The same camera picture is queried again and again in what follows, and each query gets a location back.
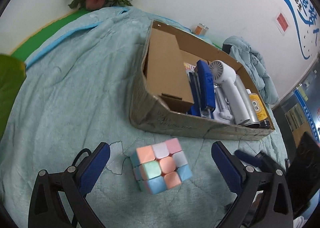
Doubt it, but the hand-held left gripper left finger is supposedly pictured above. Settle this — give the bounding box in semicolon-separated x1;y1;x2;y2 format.
28;142;111;228

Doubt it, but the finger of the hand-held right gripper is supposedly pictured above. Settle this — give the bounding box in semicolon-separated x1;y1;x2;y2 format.
234;150;262;170

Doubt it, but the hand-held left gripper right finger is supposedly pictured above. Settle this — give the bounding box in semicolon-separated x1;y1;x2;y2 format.
211;141;294;228

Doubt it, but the silver metal can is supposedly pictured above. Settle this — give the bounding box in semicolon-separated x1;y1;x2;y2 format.
229;74;262;128

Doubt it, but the yellow jar with black lid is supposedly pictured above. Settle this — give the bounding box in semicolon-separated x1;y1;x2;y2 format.
249;92;272;129

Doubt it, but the pastel puzzle cube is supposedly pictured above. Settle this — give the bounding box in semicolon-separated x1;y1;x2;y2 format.
130;138;193;195

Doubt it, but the blue stapler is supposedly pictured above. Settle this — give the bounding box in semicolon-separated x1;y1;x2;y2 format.
186;60;217;118

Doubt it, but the white hair dryer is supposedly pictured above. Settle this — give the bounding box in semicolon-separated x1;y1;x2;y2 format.
209;60;237;98

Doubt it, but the colourful printed puzzle box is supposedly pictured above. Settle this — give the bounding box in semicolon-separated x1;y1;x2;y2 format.
184;61;198;73

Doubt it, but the brown cardboard box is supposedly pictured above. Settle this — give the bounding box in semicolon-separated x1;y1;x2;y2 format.
129;19;275;141

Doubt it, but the glass door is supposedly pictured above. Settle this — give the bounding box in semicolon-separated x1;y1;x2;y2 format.
272;53;320;143

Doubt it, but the light blue padded jacket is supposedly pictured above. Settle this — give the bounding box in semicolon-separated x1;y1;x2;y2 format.
222;36;279;104

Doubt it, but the green mat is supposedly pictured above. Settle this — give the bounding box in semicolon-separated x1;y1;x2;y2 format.
11;9;90;62

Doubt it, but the black cable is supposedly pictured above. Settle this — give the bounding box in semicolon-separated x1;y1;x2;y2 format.
74;148;92;166

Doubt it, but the red wall sign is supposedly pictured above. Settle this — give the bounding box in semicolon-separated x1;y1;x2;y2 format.
276;11;292;35

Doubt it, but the blue wall decal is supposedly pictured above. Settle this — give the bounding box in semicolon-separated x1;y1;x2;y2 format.
251;0;320;60

